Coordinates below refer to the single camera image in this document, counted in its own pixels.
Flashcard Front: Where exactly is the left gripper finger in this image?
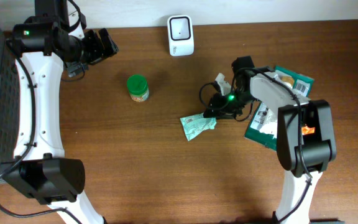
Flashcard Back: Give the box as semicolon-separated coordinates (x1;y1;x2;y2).
98;28;119;58
87;30;104;62

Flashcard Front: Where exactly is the green 3M glove packet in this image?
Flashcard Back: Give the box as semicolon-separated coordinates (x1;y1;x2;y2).
244;65;314;151

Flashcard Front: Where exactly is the teal foil sachet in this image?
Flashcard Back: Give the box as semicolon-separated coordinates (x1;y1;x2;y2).
180;113;217;141

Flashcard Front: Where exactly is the white Pantene tube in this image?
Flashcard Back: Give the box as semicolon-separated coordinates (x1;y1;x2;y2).
259;75;295;138

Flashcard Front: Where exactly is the green lid jar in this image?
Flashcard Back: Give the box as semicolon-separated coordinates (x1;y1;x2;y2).
127;75;150;102

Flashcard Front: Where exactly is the orange tissue pack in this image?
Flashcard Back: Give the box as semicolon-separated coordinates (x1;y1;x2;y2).
301;125;316;136

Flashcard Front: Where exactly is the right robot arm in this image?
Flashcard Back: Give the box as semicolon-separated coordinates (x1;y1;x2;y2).
204;56;337;223

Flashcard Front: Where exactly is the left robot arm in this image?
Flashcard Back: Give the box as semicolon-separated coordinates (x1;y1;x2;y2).
2;1;119;223

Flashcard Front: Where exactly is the white barcode scanner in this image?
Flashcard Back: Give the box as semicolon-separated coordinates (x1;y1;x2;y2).
167;15;195;57

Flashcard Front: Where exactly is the right black cable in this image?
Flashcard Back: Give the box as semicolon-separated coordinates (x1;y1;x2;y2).
198;67;313;224

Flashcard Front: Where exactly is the black cable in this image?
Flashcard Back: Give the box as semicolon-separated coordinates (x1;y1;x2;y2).
198;67;313;224
0;40;83;224

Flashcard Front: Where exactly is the left black cable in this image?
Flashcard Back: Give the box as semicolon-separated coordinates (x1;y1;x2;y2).
0;40;83;224

